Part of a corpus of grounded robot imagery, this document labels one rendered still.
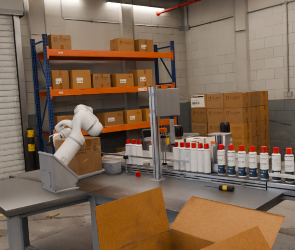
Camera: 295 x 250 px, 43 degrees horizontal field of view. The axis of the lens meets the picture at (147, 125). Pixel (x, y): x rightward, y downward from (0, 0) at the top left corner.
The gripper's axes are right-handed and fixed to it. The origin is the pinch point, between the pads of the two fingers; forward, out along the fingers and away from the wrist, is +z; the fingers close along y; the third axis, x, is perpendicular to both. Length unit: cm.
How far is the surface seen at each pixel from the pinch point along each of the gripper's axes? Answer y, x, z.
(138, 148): 1, 84, -7
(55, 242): -79, 13, 28
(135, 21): 66, -150, -510
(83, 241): -79, 36, 19
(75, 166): -5.5, 43.2, 23.3
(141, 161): -9, 86, -5
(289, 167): 15, 198, 28
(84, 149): 5.8, 47.0, 14.5
